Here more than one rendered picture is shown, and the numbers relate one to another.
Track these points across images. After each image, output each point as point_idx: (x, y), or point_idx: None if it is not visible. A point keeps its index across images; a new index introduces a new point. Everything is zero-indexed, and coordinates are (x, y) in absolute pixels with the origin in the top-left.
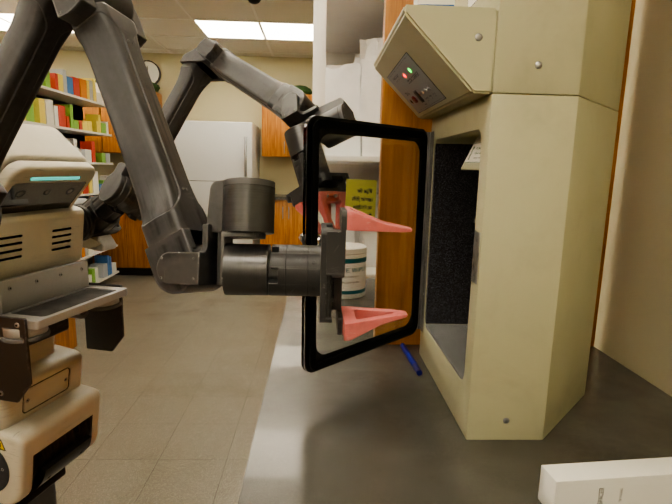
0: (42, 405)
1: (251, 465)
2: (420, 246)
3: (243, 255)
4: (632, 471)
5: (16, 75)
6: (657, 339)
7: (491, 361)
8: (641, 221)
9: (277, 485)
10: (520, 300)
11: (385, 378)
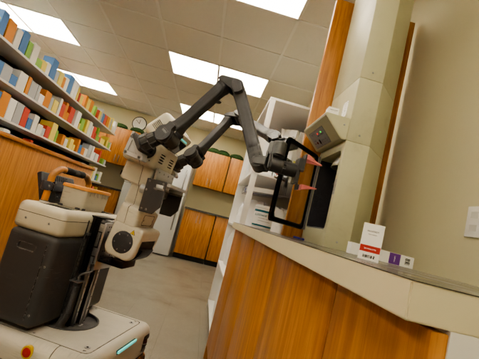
0: (144, 226)
1: (258, 229)
2: (309, 196)
3: (277, 159)
4: None
5: (208, 102)
6: (390, 248)
7: (335, 220)
8: (389, 207)
9: (269, 232)
10: (346, 202)
11: (291, 237)
